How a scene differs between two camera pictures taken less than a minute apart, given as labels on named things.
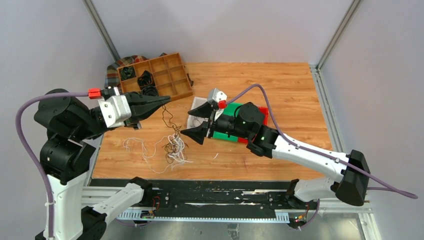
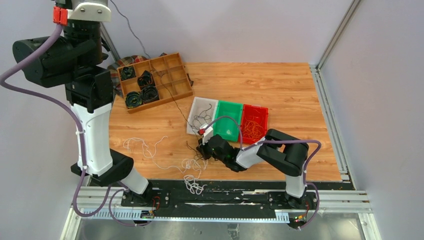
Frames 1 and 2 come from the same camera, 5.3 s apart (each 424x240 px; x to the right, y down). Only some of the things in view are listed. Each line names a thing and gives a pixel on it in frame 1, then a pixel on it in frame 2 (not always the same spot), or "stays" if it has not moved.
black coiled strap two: (146, 79) stays
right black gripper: (198, 134) -> (202, 148)
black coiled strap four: (149, 90) stays
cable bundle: (175, 150) -> (193, 183)
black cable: (174, 128) -> (155, 69)
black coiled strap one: (127, 72) stays
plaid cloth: (111, 77) stays
